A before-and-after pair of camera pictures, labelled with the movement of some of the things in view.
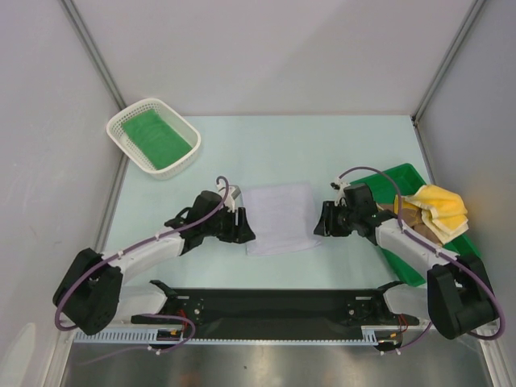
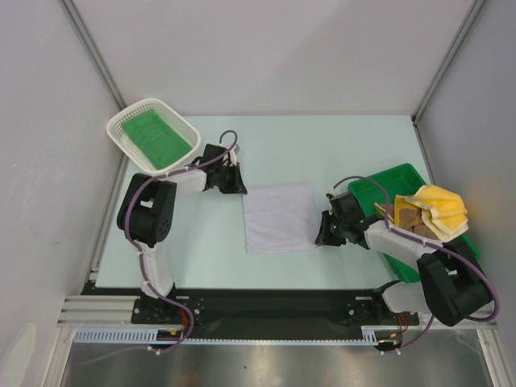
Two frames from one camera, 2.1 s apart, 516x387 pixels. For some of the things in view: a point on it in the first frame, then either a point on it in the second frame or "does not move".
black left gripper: (245, 233) → (236, 186)
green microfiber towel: (160, 143) does not move
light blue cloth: (280, 218) does not move
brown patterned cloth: (412, 220) does not move
